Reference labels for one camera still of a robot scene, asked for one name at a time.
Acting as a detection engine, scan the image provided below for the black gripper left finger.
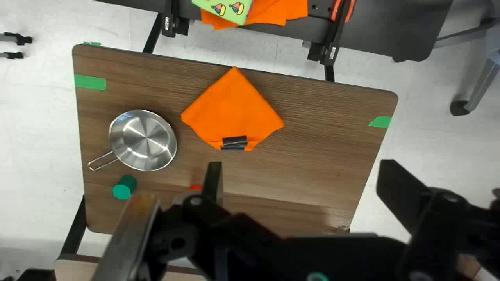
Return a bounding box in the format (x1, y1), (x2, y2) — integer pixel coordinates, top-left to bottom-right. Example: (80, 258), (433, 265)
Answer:
(183, 160), (227, 209)

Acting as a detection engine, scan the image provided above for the grey cylinder on wrist mount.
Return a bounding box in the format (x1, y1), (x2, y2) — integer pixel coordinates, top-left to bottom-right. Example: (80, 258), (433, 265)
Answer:
(91, 193), (162, 281)

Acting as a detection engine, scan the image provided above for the steel frying pan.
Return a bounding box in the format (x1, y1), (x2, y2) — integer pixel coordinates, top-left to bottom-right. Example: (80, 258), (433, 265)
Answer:
(86, 107), (180, 173)

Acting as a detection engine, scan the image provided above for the orange cloth pile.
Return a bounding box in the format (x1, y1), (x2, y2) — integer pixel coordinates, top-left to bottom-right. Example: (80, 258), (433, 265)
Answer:
(198, 0), (309, 31)

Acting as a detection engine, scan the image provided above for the black clip on cloth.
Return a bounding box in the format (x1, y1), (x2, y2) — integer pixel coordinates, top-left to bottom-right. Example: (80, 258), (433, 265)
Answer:
(219, 134), (250, 151)

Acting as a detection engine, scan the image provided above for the green printed card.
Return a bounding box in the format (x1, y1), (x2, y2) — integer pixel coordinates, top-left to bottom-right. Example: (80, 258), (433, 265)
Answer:
(191, 0), (255, 26)

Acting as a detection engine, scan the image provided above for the black clamp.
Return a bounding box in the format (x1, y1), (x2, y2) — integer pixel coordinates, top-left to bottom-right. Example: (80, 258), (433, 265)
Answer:
(305, 0), (347, 68)
(159, 0), (191, 38)

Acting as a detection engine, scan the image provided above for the grey chair base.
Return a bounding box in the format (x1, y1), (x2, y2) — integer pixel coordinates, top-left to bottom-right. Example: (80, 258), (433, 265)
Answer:
(448, 48), (500, 116)

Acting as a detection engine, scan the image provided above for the green round cap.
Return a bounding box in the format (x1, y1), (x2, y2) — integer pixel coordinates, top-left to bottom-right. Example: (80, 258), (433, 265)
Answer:
(111, 173), (139, 202)

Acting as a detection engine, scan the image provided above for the green tape strip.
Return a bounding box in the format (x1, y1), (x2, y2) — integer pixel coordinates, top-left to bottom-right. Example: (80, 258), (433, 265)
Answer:
(367, 113), (394, 130)
(73, 73), (109, 91)

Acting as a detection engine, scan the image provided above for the orange handled tool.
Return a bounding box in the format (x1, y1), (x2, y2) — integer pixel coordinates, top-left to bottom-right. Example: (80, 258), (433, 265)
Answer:
(328, 0), (359, 23)

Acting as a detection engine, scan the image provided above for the dark grey bench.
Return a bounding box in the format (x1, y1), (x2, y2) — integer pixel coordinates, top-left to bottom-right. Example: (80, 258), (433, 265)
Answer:
(95, 0), (456, 63)

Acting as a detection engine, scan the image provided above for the black table leg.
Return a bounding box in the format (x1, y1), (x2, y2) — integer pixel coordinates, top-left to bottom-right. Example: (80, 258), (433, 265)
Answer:
(141, 10), (164, 54)
(55, 194), (89, 257)

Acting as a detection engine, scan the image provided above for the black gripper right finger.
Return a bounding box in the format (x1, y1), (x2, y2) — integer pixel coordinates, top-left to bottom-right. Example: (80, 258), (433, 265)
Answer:
(377, 157), (437, 241)

